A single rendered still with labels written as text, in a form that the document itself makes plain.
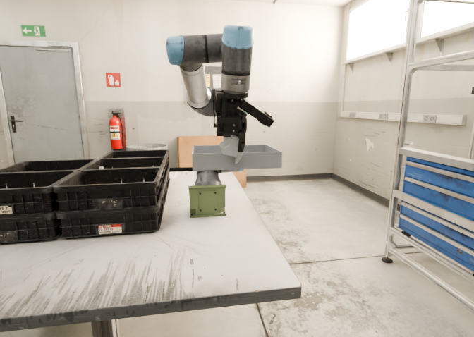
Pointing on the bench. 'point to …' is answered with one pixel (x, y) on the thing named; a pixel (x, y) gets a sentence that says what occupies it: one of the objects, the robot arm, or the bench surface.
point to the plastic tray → (221, 161)
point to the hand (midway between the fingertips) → (238, 158)
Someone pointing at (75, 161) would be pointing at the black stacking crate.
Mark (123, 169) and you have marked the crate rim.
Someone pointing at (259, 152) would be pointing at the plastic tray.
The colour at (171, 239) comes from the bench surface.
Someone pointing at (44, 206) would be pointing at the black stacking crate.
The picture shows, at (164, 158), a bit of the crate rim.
